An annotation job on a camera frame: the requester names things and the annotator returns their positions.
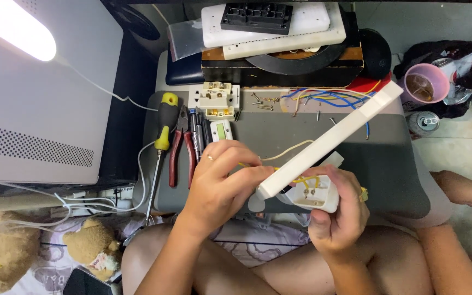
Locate clear plastic bag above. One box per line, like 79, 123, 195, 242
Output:
166, 18, 209, 62

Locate red flat object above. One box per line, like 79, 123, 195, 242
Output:
346, 72, 393, 94

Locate black round speaker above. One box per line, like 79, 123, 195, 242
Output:
102, 0, 161, 42

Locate pink plastic cup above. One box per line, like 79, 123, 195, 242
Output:
397, 63, 451, 110

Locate cream switch socket module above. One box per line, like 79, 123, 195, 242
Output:
188, 81, 241, 120

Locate white glowing desk lamp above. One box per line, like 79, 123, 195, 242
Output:
0, 0, 57, 62

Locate yellow wire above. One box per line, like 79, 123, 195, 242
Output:
238, 162, 320, 190

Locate large white perforated appliance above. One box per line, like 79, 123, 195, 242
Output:
0, 0, 124, 185

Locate bundle of small screwdrivers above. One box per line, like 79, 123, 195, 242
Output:
188, 107, 213, 161

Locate white rounded plastic cover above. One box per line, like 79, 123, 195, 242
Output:
201, 2, 332, 48

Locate person's leg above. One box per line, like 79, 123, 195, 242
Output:
120, 222, 286, 295
252, 170, 472, 295

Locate silver drink can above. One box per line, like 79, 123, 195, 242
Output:
406, 111, 441, 140

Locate person's left hand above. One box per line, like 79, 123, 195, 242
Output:
177, 139, 276, 243

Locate red handled pliers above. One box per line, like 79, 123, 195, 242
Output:
168, 105, 197, 189

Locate white power strip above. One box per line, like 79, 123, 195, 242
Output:
50, 185, 135, 218

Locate large brown teddy bear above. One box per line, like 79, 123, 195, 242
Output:
0, 211, 42, 295

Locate white perforated plastic plate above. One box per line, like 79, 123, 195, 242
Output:
222, 3, 347, 60

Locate person's left leg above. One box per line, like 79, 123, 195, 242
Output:
120, 222, 286, 295

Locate person's right hand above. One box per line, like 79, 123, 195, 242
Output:
302, 164, 370, 264

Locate pile of small screws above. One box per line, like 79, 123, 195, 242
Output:
250, 92, 282, 112

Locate white charging cable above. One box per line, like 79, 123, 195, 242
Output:
54, 140, 157, 214

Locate navy blue case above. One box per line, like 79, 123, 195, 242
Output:
165, 50, 205, 86

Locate white lamp cable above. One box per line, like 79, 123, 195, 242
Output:
55, 55, 160, 112

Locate white socket module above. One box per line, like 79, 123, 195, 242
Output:
291, 174, 340, 214

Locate long white plastic casing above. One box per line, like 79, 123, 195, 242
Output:
256, 80, 404, 200

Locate black terminal block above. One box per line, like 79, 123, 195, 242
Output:
220, 3, 293, 36

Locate black plastic bag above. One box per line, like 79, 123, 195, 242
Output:
393, 40, 472, 120

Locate patterned bed sheet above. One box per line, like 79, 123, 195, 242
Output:
0, 212, 312, 295

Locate yellow black screwdriver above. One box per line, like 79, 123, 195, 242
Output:
144, 92, 179, 225

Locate black tape roll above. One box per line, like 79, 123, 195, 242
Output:
245, 41, 348, 76

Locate person's right leg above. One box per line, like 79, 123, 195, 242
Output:
252, 170, 472, 295

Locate bundle of blue yellow wires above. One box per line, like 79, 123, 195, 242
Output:
280, 80, 382, 140

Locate small brown teddy bear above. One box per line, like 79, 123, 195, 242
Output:
62, 217, 123, 282

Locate white tester with green screen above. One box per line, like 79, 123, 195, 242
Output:
210, 119, 234, 143

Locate grey lap desk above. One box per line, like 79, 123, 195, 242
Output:
143, 89, 432, 220

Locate cream white wire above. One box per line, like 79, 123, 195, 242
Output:
260, 139, 315, 161

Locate black wooden box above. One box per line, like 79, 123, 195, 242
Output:
201, 44, 364, 88

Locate black phone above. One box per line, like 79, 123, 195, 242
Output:
62, 267, 114, 295

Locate black round object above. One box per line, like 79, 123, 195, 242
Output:
358, 28, 393, 81

